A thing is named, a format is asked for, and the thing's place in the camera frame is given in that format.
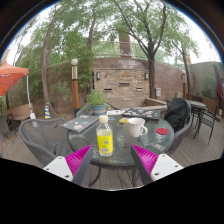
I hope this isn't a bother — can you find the thin-trunk tree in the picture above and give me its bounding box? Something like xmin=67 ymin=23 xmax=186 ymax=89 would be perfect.
xmin=169 ymin=26 xmax=201 ymax=94

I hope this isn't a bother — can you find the black metal patio chair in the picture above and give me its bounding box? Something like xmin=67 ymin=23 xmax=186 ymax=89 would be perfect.
xmin=193 ymin=104 xmax=221 ymax=146

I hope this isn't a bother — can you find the dark forked-trunk tree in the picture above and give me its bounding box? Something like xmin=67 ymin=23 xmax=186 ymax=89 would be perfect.
xmin=109 ymin=0 xmax=188 ymax=99

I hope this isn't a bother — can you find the leaning brown-trunk tree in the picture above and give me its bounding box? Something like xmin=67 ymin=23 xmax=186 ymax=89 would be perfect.
xmin=13 ymin=3 xmax=98 ymax=118

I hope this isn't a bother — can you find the grey laptop with stickers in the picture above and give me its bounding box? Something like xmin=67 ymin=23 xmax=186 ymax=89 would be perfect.
xmin=59 ymin=114 xmax=100 ymax=133

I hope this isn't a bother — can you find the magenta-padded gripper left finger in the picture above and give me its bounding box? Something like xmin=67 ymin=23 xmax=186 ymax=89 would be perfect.
xmin=43 ymin=144 xmax=95 ymax=187

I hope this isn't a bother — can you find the black laptop with stickers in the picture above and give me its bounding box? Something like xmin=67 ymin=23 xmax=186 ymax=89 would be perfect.
xmin=121 ymin=108 xmax=162 ymax=121

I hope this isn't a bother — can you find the black backpack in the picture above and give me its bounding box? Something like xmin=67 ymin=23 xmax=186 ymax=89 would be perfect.
xmin=163 ymin=97 xmax=192 ymax=133

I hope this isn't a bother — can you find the green plant in blue pot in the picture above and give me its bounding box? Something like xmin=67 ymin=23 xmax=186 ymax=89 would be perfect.
xmin=85 ymin=89 xmax=109 ymax=116

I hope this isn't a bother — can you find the white paper sheet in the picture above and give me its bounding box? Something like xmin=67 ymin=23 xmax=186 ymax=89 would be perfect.
xmin=105 ymin=109 xmax=126 ymax=116

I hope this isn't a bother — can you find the wooden bench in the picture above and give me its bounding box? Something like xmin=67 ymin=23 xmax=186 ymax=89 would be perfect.
xmin=6 ymin=103 xmax=34 ymax=122

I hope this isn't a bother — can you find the flat round red coaster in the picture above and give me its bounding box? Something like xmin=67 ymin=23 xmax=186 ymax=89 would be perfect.
xmin=155 ymin=127 xmax=170 ymax=136

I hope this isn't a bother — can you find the white ceramic mug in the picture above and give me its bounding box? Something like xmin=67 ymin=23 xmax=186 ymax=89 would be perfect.
xmin=127 ymin=117 xmax=149 ymax=139

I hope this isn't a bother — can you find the blue yellow striped cone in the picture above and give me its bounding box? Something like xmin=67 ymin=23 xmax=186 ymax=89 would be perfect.
xmin=44 ymin=102 xmax=53 ymax=120

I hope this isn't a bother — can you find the folded dark red umbrella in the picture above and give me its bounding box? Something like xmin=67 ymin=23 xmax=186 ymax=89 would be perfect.
xmin=213 ymin=63 xmax=224 ymax=104

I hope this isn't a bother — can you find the round dark patio table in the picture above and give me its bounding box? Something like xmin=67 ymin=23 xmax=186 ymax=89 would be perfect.
xmin=188 ymin=99 xmax=208 ymax=119

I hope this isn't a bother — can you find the clear bottle with yellow label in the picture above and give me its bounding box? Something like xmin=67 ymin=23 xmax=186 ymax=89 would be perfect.
xmin=95 ymin=114 xmax=115 ymax=158

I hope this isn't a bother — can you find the orange patio umbrella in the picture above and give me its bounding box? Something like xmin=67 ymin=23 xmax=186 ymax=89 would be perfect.
xmin=0 ymin=60 xmax=37 ymax=120

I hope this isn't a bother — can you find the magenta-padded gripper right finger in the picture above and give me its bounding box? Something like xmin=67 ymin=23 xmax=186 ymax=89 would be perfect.
xmin=130 ymin=144 xmax=184 ymax=186

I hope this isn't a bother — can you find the brown lamp post, globe light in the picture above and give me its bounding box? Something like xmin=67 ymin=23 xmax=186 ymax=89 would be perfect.
xmin=70 ymin=58 xmax=81 ymax=116

